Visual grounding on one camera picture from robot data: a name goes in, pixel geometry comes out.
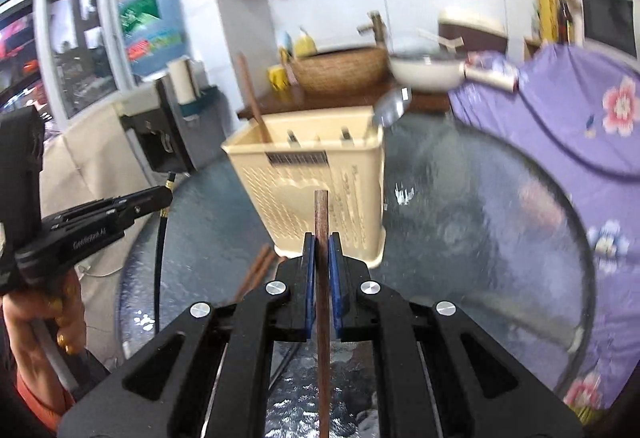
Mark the beige cloth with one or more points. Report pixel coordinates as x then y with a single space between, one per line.
90 167

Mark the wooden box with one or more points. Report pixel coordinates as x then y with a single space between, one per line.
531 47

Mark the yellow mug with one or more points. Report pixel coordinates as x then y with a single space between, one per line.
279 77

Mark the person's left hand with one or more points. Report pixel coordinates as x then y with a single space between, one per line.
27 338

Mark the grey water dispenser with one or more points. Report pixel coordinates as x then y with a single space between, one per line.
150 137

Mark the white rice spoon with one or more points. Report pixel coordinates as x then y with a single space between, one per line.
440 40

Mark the dark glass bottle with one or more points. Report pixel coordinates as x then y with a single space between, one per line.
565 22

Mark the yellow soap bottle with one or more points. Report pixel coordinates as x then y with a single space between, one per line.
305 45

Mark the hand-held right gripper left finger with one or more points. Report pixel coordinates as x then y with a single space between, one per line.
310 268

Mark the yellow roll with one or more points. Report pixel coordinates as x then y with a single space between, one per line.
545 2

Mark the paper cup sleeve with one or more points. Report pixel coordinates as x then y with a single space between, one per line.
182 80

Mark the beige plastic utensil holder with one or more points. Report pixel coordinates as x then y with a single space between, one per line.
300 198

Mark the white pan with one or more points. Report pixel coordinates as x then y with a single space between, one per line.
430 75

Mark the teal cup holder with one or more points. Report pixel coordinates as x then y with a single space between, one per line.
205 102

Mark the brown white rice cooker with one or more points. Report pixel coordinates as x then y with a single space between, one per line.
475 35

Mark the woven pattern wash basin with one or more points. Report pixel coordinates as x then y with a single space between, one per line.
340 70

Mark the blue water jug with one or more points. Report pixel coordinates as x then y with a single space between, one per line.
155 32

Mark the sliding window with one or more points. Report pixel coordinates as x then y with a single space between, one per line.
75 47

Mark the white microwave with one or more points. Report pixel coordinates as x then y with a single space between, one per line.
607 17

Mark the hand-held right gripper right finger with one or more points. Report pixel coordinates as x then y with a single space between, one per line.
334 268

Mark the dark wooden counter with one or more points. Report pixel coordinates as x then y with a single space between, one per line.
310 101

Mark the display shelf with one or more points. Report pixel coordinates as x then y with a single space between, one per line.
15 52

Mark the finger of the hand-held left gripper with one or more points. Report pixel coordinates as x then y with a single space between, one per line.
145 203

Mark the brown wooden chopstick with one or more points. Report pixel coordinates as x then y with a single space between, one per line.
252 102
322 218
265 271
257 263

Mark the brass faucet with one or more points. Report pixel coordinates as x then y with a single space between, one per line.
376 27

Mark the glass pan lid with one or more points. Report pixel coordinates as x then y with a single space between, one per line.
420 50

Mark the purple floral cloth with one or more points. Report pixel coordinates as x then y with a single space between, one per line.
575 127

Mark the metal spoon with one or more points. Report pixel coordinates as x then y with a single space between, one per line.
392 107

